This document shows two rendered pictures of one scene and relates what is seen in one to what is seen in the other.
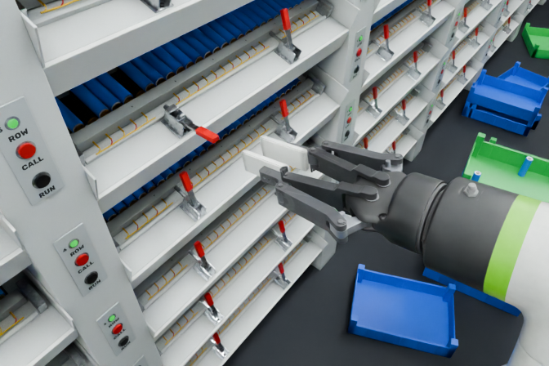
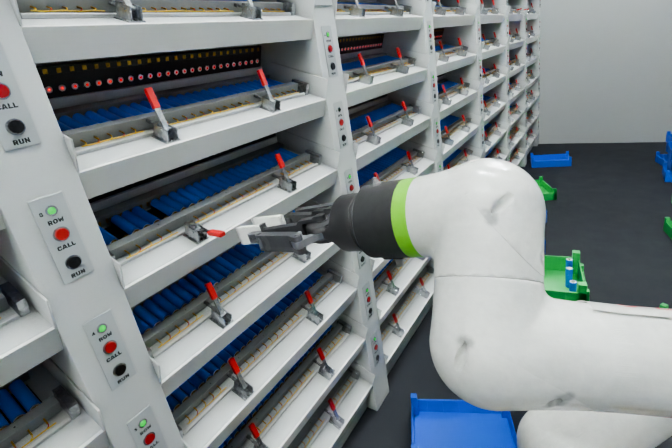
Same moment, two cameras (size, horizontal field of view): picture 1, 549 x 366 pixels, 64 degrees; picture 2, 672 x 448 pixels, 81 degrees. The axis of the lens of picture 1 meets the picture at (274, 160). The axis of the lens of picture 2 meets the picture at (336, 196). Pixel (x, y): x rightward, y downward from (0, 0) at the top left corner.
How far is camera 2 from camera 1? 25 cm
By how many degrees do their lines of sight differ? 23
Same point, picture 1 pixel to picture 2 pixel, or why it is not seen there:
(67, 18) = (101, 150)
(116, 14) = (137, 146)
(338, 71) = not seen: hidden behind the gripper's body
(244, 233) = (280, 354)
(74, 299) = (103, 392)
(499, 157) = not seen: hidden behind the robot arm
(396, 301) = (456, 427)
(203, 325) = not seen: outside the picture
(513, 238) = (400, 195)
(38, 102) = (73, 197)
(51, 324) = (82, 428)
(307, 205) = (275, 236)
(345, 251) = (399, 387)
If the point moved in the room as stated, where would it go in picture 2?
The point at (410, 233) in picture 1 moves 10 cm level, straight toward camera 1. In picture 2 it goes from (345, 227) to (310, 271)
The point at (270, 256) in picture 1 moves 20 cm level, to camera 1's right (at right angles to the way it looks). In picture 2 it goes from (314, 387) to (385, 373)
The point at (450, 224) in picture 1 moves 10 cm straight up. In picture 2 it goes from (363, 204) to (351, 117)
